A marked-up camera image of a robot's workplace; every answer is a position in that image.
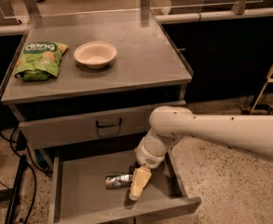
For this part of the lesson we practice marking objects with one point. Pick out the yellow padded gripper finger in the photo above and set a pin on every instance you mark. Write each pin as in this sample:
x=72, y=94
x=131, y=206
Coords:
x=140, y=178

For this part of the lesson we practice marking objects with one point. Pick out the silver blue redbull can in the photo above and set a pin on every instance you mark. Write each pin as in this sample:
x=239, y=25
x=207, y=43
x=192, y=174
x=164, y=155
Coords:
x=118, y=181

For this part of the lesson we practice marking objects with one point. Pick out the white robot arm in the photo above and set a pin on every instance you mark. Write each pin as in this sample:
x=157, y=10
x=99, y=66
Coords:
x=229, y=158

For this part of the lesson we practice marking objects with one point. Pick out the open middle drawer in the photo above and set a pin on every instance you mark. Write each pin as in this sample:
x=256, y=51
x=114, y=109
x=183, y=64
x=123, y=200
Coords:
x=79, y=195

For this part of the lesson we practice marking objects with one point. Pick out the grey drawer cabinet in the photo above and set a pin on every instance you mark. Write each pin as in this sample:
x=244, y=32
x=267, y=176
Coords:
x=147, y=70

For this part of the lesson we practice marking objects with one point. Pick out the closed top drawer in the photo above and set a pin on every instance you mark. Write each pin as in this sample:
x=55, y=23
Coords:
x=62, y=131

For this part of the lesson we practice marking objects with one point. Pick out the black metal stand leg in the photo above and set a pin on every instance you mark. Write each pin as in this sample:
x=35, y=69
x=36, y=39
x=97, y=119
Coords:
x=14, y=196

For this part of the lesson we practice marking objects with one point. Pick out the white paper bowl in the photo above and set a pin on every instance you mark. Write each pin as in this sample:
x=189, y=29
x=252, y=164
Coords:
x=95, y=55

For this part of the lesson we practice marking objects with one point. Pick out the green chips bag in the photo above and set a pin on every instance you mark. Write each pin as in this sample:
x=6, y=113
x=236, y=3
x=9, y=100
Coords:
x=39, y=61

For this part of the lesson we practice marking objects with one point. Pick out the black drawer handle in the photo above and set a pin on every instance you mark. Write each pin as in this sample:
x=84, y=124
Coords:
x=108, y=124

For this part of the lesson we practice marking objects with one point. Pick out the grey horizontal rail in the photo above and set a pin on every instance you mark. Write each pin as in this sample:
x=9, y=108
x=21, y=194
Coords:
x=214, y=16

